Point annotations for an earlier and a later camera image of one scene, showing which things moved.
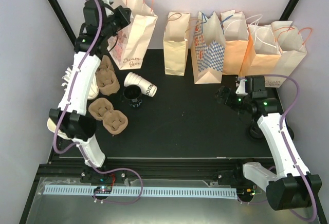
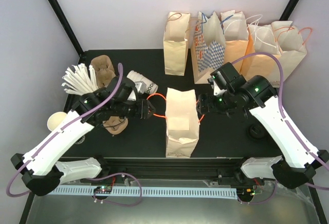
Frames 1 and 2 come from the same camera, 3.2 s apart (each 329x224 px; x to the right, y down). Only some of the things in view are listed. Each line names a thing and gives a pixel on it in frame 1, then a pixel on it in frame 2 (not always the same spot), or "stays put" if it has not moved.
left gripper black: x=126 y=20 -> x=142 y=112
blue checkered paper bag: x=208 y=48 stays put
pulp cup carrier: x=107 y=80 stays put
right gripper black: x=223 y=90 -> x=205 y=101
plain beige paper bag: x=176 y=43 stays put
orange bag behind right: x=264 y=52 stays put
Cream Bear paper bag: x=127 y=47 -> x=182 y=129
